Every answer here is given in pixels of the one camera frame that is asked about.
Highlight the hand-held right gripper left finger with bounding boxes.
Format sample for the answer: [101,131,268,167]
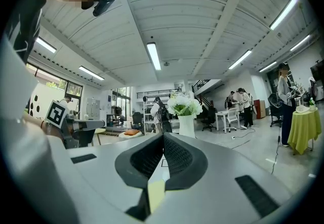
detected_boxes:
[66,133,164,220]

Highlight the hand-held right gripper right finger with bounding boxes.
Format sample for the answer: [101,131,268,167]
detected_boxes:
[151,132,292,223]

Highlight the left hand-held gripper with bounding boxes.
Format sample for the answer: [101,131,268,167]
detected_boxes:
[45,100,106,150]

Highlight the person's left forearm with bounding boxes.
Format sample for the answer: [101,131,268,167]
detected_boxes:
[22,111,64,142]

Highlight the round pale wooden table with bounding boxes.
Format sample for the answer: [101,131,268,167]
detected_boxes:
[94,127,107,146]

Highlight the grey metal locker cabinet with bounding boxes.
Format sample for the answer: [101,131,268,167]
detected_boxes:
[86,97,101,119]

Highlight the black framed window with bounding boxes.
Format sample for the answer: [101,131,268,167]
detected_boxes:
[26,62,84,98]

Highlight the tall glass entrance windows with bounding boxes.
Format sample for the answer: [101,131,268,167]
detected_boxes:
[112,86,133,118]

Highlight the grey beanbag seat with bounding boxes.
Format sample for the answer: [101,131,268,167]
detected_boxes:
[118,129,143,141]

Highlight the white shelf with black helmets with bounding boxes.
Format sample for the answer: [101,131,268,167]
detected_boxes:
[142,95,178,134]

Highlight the white office chair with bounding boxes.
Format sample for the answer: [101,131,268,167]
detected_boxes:
[225,107,240,133]

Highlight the white ribbed vase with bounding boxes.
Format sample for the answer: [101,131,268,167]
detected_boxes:
[177,114,196,139]

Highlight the black office chair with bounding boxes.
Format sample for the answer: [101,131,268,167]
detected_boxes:
[268,93,284,128]
[201,106,217,132]

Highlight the white desk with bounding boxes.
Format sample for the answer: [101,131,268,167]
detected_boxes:
[215,109,240,133]

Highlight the black mezzanine railing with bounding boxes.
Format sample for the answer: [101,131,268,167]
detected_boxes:
[136,88,183,99]

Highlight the red brown cabinet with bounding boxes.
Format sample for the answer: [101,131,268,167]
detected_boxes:
[253,99,267,120]

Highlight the white flower bouquet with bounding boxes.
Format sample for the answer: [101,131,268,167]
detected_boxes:
[167,92,204,117]

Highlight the black railing staircase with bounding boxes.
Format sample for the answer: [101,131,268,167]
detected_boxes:
[191,79,216,113]

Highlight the green tablecloth table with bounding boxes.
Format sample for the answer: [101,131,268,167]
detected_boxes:
[287,107,322,156]

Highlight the person's black printed shirt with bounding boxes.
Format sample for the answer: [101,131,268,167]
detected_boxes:
[5,0,48,65]

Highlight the black floor cable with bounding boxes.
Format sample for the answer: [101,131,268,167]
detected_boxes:
[271,126,281,175]

